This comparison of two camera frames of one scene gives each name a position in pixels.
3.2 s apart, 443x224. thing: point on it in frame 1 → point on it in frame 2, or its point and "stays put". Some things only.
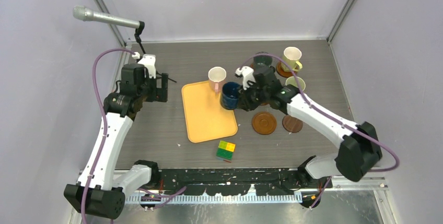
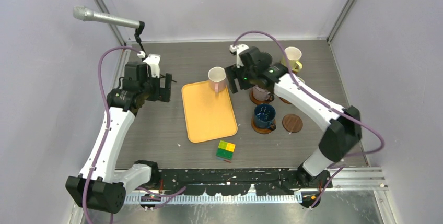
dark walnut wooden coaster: x=291 y=124 stays put
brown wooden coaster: x=264 y=123 stays put
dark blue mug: x=229 y=97 → x=264 y=115
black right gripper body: x=253 y=97 → x=246 y=78
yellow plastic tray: x=205 y=118 stays put
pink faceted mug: x=217 y=76 stays put
